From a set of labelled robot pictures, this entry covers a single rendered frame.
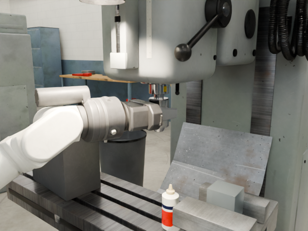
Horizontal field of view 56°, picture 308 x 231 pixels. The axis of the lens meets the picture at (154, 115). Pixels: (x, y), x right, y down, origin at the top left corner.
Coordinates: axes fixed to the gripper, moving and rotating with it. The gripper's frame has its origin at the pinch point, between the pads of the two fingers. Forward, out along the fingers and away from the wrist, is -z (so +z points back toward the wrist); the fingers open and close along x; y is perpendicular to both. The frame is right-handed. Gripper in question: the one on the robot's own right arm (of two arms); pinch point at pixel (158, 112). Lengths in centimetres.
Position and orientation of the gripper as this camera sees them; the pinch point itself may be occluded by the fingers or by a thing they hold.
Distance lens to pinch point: 66.4
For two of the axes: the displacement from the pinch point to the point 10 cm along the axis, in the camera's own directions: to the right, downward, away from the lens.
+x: -5.5, -1.8, 8.2
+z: -8.4, 1.1, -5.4
